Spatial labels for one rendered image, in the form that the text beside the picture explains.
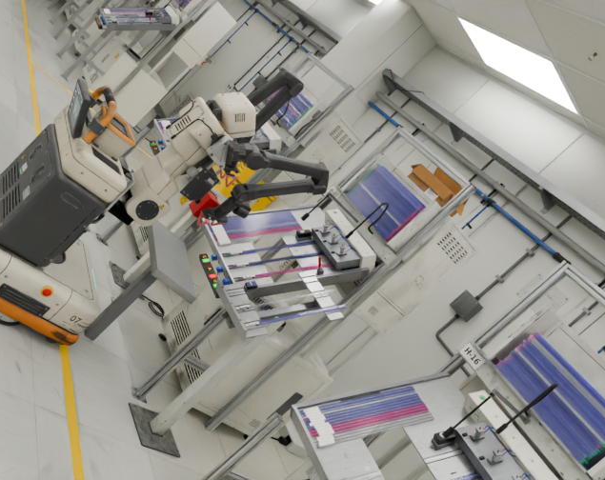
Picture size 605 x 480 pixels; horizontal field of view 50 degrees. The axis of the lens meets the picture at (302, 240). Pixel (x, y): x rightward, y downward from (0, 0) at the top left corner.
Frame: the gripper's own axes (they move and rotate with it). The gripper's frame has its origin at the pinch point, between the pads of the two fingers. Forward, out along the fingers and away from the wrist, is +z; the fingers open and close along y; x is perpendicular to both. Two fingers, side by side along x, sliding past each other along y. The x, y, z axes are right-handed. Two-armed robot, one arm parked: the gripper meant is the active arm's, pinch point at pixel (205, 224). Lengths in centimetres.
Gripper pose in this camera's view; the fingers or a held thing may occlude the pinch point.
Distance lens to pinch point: 307.1
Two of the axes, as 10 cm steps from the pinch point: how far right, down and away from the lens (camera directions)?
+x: 4.3, 8.6, -2.6
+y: -5.4, 0.1, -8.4
